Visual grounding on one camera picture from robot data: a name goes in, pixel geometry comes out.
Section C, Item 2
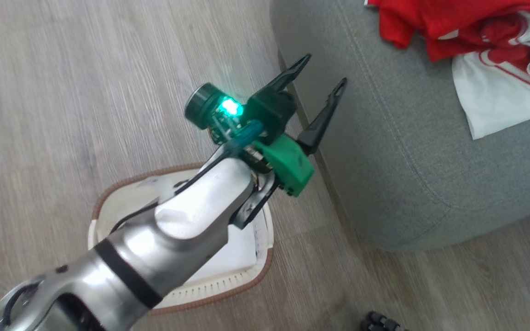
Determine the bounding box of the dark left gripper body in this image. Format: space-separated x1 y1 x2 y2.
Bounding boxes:
184 83 299 158

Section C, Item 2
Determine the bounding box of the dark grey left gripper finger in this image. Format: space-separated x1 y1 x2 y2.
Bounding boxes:
297 77 349 155
258 53 312 98

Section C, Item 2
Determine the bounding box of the red and white jersey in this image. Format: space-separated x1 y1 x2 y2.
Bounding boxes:
365 0 530 141

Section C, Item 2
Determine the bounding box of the white laundry basket brown rim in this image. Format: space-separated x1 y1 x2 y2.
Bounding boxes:
87 163 275 315

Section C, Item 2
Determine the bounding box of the grey fabric sofa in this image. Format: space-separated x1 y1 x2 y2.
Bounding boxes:
270 0 530 252

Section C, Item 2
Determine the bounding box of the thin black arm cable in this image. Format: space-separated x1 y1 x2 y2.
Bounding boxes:
109 147 236 235

